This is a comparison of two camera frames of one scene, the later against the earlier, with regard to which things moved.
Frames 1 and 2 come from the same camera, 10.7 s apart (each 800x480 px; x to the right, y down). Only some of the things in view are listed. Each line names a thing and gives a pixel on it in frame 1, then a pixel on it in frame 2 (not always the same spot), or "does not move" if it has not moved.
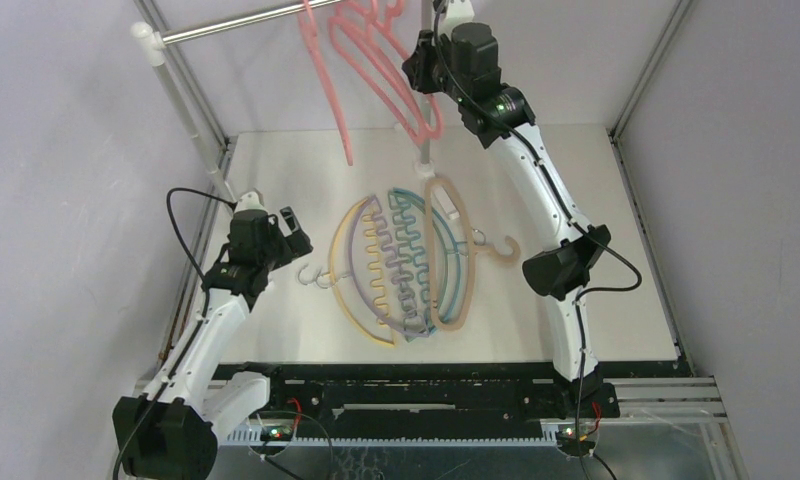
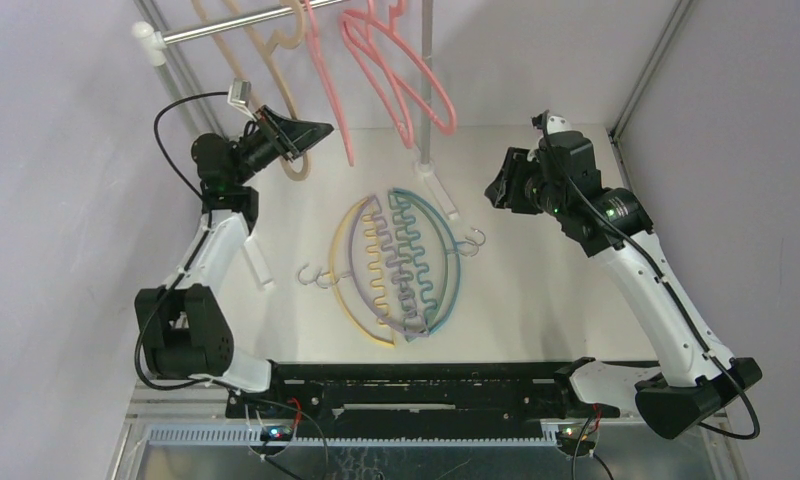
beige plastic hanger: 473,251 -> 269,56
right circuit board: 567,434 does not move
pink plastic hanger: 387,71 -> 389,30
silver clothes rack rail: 189,31 does not move
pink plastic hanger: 309,26 does not move
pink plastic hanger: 394,10 -> 369,46
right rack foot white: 426,169 does not move
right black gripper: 420,64 -> 510,186
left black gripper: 293,245 -> 292,136
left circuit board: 277,433 does not move
